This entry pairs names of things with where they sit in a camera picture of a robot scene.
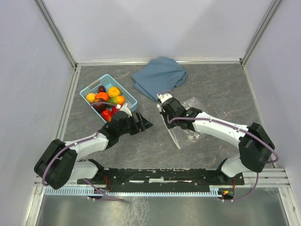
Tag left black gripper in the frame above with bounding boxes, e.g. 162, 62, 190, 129
118, 110, 153, 136

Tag clear zip top bag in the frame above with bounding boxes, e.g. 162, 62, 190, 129
166, 97, 207, 149

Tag bright red apple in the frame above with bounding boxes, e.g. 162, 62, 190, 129
111, 105, 121, 115

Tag red bell pepper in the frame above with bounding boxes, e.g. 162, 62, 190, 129
101, 109, 113, 122

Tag dark red apple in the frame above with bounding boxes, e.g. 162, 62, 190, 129
93, 98, 107, 113

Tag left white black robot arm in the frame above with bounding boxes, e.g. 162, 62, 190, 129
34, 111, 153, 189

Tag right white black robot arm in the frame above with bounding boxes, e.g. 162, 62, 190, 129
157, 93, 279, 184

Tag blue folded cloth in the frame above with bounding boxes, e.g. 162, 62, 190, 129
132, 57, 187, 102

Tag green orange mango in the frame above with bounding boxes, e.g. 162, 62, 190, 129
107, 96, 126, 108

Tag orange tangerine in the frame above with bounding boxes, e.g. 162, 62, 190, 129
108, 87, 121, 98

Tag orange persimmon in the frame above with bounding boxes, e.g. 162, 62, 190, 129
95, 92, 110, 102

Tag small dark plum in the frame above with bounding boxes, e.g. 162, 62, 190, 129
98, 86, 106, 93

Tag light blue plastic basket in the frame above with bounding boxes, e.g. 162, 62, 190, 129
80, 74, 137, 122

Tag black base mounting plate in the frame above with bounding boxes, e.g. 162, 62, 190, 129
89, 168, 245, 193

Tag small yellow orange fruit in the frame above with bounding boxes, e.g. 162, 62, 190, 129
86, 93, 96, 104

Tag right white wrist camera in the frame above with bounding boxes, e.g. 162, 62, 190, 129
157, 93, 173, 104

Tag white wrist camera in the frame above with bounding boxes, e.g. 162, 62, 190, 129
157, 93, 173, 104
116, 103, 132, 117

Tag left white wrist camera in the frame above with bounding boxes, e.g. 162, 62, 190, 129
116, 103, 132, 117

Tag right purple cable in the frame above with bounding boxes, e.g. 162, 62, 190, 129
157, 90, 279, 202

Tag light blue cable duct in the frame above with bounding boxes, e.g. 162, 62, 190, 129
44, 185, 226, 196

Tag aluminium frame profiles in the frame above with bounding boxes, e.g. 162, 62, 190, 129
23, 0, 301, 226

